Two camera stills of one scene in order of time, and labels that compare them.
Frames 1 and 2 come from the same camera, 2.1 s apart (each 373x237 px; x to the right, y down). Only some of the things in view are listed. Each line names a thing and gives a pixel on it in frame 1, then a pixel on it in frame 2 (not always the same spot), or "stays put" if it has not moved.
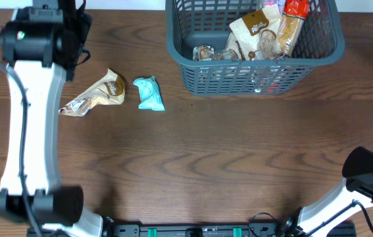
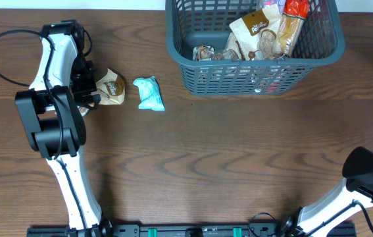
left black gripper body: (75, 33) to (85, 72)
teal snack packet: (150, 94) stays put
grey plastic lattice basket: (193, 24) stays put
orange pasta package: (295, 13) stays put
